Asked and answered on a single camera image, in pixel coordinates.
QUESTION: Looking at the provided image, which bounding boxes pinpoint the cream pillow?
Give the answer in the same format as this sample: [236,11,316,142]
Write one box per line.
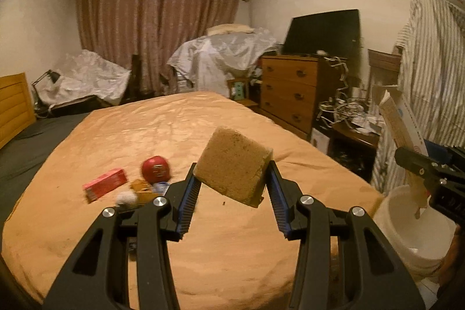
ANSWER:
[206,23,255,35]

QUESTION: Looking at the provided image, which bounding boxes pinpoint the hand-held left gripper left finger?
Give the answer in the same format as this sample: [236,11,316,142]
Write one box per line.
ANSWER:
[43,162,202,310]

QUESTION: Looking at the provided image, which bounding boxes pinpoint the tan bed blanket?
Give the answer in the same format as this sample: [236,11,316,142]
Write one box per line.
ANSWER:
[2,91,384,310]

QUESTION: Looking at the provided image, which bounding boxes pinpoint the white bucket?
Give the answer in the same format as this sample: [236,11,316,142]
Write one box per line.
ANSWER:
[373,184,458,278]

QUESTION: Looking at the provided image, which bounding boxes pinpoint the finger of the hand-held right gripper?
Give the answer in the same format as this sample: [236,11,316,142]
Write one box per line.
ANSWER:
[395,147,442,187]
[421,139,456,162]

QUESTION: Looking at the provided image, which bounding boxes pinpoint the cardboard carton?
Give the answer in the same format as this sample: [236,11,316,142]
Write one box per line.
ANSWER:
[371,83,431,220]

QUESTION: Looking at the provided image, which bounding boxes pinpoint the white terry cloth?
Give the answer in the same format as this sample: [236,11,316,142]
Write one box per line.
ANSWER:
[115,191,139,207]

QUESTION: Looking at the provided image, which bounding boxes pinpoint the white box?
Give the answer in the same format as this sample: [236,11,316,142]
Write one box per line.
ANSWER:
[310,128,331,154]

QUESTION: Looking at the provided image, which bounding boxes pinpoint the black television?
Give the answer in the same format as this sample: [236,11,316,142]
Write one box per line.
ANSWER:
[282,8,361,58]

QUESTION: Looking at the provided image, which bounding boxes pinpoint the black desk lamp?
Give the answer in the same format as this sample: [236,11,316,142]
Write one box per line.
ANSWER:
[32,70,62,107]

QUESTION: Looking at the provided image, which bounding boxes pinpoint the dark grey bed sheet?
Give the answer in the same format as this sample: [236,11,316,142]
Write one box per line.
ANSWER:
[0,113,90,223]

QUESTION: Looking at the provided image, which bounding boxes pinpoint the dark side table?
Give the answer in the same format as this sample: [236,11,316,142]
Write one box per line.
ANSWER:
[329,121,382,183]

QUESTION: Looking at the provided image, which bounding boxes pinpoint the pink box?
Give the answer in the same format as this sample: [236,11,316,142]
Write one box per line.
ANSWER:
[82,168,128,202]

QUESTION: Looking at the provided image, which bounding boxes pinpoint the wooden headboard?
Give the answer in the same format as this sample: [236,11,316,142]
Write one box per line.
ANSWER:
[0,73,37,150]

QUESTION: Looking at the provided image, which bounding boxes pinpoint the wooden dresser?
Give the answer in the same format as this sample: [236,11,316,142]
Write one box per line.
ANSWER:
[260,55,340,136]

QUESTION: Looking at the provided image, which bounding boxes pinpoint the dark wooden chair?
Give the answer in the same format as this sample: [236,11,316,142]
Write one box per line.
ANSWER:
[131,55,144,96]

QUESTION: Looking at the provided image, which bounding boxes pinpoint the small wooden stool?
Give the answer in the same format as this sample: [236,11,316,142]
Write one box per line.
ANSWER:
[228,78,260,109]

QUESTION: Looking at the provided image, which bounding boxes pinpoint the yellow sponge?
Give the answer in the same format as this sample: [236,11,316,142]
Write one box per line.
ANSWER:
[194,126,274,207]

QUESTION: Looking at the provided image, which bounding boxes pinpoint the tangle of white cables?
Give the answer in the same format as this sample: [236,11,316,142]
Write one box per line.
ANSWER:
[316,56,382,129]

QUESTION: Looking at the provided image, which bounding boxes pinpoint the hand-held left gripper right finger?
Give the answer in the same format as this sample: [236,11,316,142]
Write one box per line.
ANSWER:
[264,161,425,310]

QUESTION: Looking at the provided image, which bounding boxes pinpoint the person's right forearm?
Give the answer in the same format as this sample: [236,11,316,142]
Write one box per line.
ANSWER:
[438,230,465,292]

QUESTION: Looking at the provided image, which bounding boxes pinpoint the tall plastic sheet cover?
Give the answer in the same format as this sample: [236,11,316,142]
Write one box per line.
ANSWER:
[167,30,277,100]

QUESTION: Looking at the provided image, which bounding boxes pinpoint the brown wooden chair back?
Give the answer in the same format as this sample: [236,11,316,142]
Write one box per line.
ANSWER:
[368,49,402,96]

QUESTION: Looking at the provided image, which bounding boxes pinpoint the striped shirt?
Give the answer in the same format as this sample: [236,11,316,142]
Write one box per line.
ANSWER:
[371,0,465,194]

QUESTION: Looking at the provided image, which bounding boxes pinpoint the low plastic sheet cover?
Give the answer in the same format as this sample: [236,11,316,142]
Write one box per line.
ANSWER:
[36,49,131,107]

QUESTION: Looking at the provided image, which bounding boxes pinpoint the brown curtain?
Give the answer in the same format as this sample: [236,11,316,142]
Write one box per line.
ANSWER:
[74,0,249,100]

